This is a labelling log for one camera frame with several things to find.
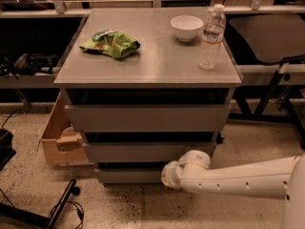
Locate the grey drawer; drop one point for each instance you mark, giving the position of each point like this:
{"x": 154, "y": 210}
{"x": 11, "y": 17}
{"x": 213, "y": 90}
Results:
{"x": 128, "y": 176}
{"x": 115, "y": 119}
{"x": 143, "y": 152}

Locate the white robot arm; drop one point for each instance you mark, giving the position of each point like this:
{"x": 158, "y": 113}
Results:
{"x": 279, "y": 179}

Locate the grey top drawer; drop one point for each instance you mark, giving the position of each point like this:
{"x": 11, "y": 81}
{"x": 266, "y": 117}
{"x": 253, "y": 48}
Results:
{"x": 115, "y": 119}

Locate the grey drawer cabinet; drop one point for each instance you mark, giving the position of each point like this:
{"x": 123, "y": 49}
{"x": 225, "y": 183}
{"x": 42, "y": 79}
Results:
{"x": 162, "y": 72}

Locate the grey bottom drawer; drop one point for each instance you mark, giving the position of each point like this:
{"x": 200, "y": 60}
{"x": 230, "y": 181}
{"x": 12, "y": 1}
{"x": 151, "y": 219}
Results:
{"x": 128, "y": 176}

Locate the green chip bag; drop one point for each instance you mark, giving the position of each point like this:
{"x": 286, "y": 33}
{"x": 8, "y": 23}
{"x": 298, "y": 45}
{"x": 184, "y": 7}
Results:
{"x": 115, "y": 44}

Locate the white bowl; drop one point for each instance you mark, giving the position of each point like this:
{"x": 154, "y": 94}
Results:
{"x": 186, "y": 27}

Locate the cardboard box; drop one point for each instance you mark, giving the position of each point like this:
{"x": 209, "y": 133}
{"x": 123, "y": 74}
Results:
{"x": 61, "y": 144}

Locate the clear plastic water bottle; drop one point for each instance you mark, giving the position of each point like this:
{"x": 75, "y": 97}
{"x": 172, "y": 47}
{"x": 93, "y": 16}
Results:
{"x": 211, "y": 39}

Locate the black chair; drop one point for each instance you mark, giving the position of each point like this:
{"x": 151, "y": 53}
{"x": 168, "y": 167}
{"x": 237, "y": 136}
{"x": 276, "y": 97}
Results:
{"x": 269, "y": 50}

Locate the black equipment at left edge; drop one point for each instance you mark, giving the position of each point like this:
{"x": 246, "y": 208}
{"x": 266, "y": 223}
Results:
{"x": 6, "y": 151}

